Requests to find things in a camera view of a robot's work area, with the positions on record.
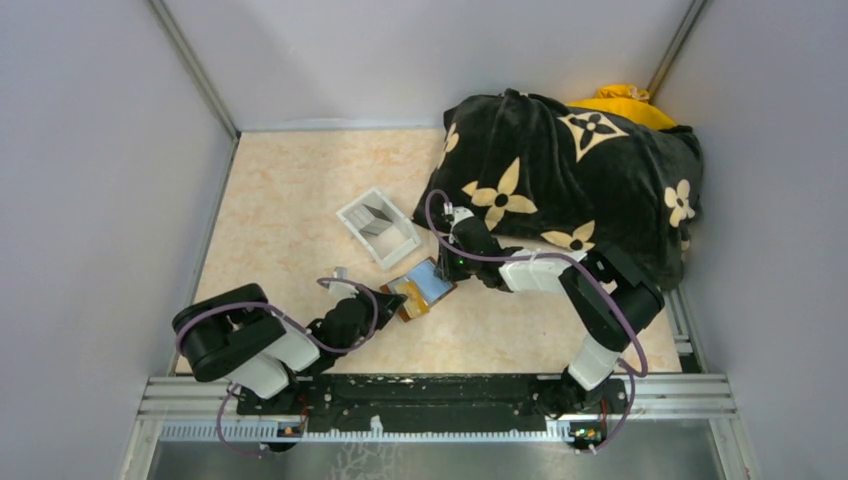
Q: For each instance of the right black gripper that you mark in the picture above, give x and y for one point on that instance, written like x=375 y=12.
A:
x=445 y=268

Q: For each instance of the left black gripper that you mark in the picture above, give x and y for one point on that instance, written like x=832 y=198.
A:
x=388 y=304

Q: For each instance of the brown leather card holder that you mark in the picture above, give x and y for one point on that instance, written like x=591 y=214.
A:
x=423 y=287

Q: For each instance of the white translucent plastic card box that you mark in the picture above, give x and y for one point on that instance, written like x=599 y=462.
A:
x=386 y=233

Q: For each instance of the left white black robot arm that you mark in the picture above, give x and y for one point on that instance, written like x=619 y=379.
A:
x=239 y=336

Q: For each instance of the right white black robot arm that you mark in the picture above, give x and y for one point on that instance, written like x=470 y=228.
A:
x=613 y=298

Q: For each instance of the black floral plush blanket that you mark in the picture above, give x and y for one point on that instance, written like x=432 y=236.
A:
x=533 y=168

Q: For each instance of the yellow cloth bundle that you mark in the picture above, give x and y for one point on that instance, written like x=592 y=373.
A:
x=628 y=101

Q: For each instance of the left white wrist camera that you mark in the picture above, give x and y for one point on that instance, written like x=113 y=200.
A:
x=339 y=286

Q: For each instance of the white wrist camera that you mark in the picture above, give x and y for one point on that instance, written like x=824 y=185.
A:
x=453 y=215
x=339 y=286

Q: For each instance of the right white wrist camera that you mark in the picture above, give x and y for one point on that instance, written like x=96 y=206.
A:
x=453 y=215

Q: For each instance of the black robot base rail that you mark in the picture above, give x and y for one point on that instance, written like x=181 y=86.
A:
x=440 y=404

